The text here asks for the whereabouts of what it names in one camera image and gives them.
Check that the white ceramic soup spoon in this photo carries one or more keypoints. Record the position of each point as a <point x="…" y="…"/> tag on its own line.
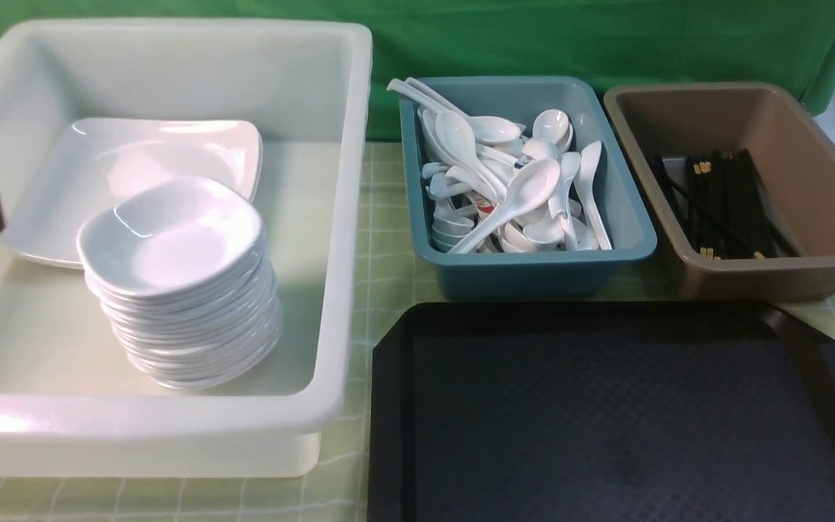
<point x="493" y="130"/>

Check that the large white plastic tub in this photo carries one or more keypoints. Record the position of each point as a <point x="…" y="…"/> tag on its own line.
<point x="71" y="404"/>

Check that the white spoon top round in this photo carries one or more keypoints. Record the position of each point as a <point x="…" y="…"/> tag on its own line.
<point x="553" y="126"/>

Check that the white spoon upper left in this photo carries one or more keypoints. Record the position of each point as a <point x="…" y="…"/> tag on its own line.
<point x="458" y="142"/>

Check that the white square plate in tub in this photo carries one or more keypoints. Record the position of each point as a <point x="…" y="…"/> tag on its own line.
<point x="47" y="255"/>

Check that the bundle of black chopsticks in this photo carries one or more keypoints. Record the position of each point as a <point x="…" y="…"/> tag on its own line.
<point x="729" y="185"/>

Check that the green backdrop cloth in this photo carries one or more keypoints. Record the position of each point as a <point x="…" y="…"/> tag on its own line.
<point x="789" y="44"/>

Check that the teal plastic bin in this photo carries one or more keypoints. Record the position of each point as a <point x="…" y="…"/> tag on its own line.
<point x="530" y="275"/>

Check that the green checkered tablecloth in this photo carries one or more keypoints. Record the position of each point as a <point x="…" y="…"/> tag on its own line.
<point x="390" y="278"/>

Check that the white spoon right side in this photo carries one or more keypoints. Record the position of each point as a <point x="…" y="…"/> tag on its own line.
<point x="590" y="162"/>

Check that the black chopstick gold tip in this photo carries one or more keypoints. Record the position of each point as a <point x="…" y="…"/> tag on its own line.
<point x="714" y="236"/>

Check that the white spoon front centre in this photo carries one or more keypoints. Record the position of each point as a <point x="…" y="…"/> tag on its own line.
<point x="529" y="189"/>

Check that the black serving tray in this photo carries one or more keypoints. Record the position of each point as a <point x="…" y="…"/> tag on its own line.
<point x="602" y="411"/>

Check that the stack of white small dishes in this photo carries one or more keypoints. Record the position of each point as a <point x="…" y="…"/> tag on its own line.
<point x="184" y="276"/>

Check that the white spoon long handle back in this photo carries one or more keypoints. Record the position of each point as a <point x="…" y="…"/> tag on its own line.
<point x="423" y="95"/>

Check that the brown plastic bin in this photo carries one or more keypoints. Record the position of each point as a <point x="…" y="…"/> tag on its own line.
<point x="796" y="161"/>

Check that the large white square plate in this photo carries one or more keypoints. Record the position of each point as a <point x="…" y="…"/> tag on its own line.
<point x="98" y="162"/>

